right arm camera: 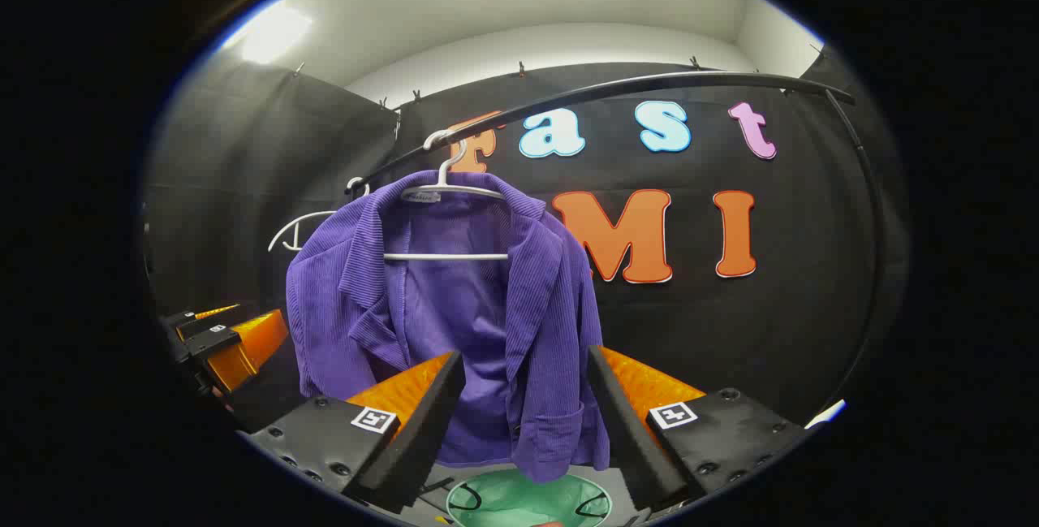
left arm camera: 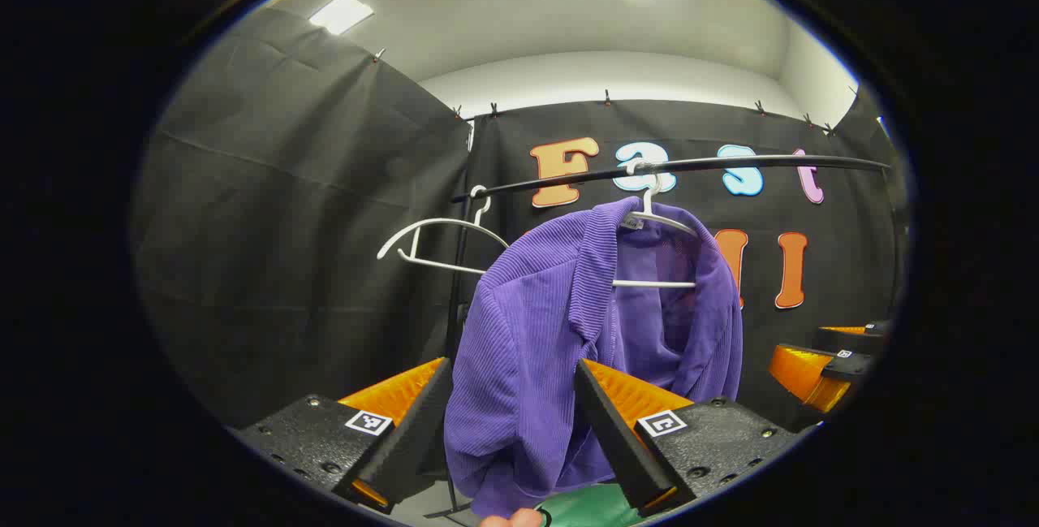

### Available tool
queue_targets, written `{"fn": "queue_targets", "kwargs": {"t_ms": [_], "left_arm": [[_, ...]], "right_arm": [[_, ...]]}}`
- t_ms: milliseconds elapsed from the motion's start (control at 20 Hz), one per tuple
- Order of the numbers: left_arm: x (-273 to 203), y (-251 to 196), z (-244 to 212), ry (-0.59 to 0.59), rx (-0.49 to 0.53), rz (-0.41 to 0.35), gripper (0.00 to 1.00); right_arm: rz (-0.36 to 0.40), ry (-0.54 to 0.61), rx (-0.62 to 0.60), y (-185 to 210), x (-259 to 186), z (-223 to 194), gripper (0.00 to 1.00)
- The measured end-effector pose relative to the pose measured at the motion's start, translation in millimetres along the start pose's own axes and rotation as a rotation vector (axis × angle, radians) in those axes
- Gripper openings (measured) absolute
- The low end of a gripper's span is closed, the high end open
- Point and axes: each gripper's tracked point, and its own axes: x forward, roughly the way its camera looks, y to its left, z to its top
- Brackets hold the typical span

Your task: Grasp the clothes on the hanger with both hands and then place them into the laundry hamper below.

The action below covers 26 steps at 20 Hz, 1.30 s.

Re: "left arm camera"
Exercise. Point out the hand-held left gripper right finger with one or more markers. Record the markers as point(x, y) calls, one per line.
point(617, 438)

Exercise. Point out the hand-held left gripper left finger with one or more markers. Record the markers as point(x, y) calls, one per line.
point(410, 438)

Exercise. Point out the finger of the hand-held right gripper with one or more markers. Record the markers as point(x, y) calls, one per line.
point(848, 366)
point(856, 339)

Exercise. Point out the green laundry hamper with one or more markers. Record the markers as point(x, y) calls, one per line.
point(592, 507)

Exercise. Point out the purple ribbed shirt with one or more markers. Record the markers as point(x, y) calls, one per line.
point(519, 332)

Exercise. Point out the white plastic clothes hanger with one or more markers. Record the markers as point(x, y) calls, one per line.
point(442, 220)
point(649, 283)

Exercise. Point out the black clothes rack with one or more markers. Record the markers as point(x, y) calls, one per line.
point(730, 163)

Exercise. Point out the black backdrop cloth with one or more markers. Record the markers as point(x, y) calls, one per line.
point(284, 226)

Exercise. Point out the row of cloth clips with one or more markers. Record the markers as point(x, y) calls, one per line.
point(493, 110)

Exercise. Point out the rectangular ceiling light panel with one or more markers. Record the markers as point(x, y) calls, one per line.
point(341, 13)

